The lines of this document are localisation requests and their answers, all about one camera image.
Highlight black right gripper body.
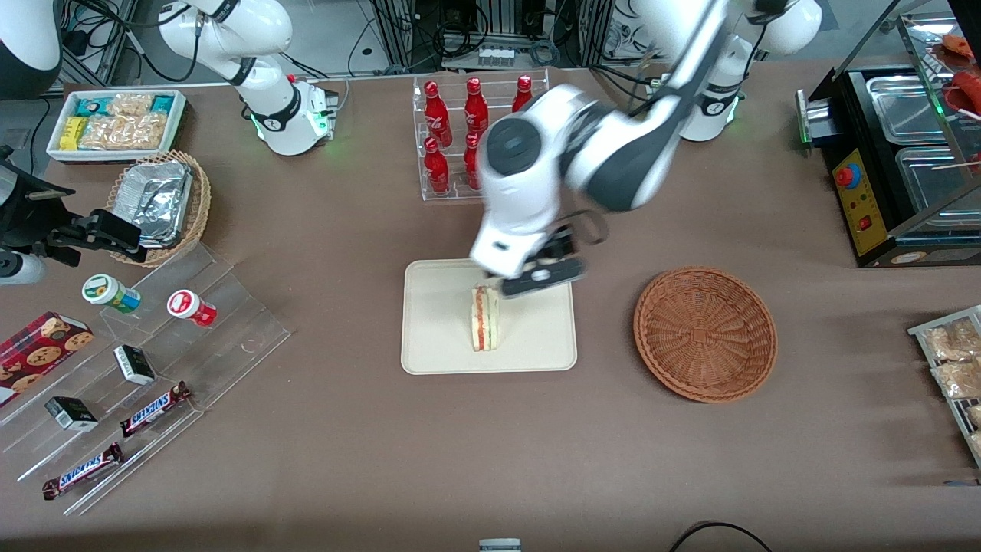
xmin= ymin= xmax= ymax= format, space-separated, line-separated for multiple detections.
xmin=0 ymin=146 xmax=77 ymax=252

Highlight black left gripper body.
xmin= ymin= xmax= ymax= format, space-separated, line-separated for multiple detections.
xmin=526 ymin=225 xmax=578 ymax=271

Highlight triangular sandwich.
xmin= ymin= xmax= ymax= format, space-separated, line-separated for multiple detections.
xmin=469 ymin=284 xmax=501 ymax=353

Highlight cream plastic tray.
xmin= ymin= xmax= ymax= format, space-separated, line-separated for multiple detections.
xmin=401 ymin=258 xmax=578 ymax=376

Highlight light wicker basket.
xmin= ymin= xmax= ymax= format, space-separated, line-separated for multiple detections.
xmin=107 ymin=150 xmax=212 ymax=268

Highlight brown round wicker basket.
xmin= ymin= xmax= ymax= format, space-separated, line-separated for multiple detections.
xmin=633 ymin=266 xmax=779 ymax=404

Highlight tray of wrapped pastries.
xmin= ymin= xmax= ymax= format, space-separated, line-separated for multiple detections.
xmin=907 ymin=304 xmax=981 ymax=469

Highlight stacked aluminium foil trays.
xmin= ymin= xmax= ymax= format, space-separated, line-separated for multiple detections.
xmin=115 ymin=160 xmax=194 ymax=249

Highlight green lid yogurt cup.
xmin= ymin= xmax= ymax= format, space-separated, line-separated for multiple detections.
xmin=82 ymin=274 xmax=142 ymax=314

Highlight clear acrylic bottle rack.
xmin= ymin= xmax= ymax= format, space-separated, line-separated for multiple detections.
xmin=412 ymin=68 xmax=552 ymax=202

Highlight yellow snack packet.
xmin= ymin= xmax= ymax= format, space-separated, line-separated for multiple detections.
xmin=59 ymin=116 xmax=90 ymax=152

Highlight red lid yogurt cup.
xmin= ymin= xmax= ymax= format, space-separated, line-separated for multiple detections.
xmin=167 ymin=289 xmax=218 ymax=328

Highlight large clear cracker bag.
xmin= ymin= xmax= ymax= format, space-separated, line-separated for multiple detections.
xmin=78 ymin=113 xmax=169 ymax=151

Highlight red plaid cookie box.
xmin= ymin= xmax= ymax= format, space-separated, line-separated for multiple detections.
xmin=0 ymin=311 xmax=95 ymax=408

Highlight small clear cracker bag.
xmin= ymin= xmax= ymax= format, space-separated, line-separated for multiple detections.
xmin=107 ymin=93 xmax=156 ymax=118

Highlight small black carton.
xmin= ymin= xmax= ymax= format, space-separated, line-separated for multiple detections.
xmin=113 ymin=344 xmax=157 ymax=386
xmin=44 ymin=396 xmax=100 ymax=432

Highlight white plastic snack bin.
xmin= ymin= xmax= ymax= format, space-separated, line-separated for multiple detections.
xmin=47 ymin=89 xmax=188 ymax=164

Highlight clear acrylic stepped display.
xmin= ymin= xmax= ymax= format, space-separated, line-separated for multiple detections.
xmin=0 ymin=243 xmax=293 ymax=517

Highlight Snickers chocolate bar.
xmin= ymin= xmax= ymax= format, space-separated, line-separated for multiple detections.
xmin=41 ymin=442 xmax=124 ymax=501
xmin=120 ymin=381 xmax=192 ymax=439

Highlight black yellow food warmer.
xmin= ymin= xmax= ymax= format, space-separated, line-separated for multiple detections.
xmin=796 ymin=0 xmax=981 ymax=268

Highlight steel warmer pan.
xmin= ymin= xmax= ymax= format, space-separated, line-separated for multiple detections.
xmin=894 ymin=146 xmax=981 ymax=217
xmin=865 ymin=74 xmax=953 ymax=146

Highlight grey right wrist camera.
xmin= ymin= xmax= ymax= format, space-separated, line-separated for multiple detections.
xmin=0 ymin=251 xmax=48 ymax=286

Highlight black cable loop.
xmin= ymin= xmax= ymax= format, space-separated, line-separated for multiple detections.
xmin=668 ymin=521 xmax=776 ymax=552

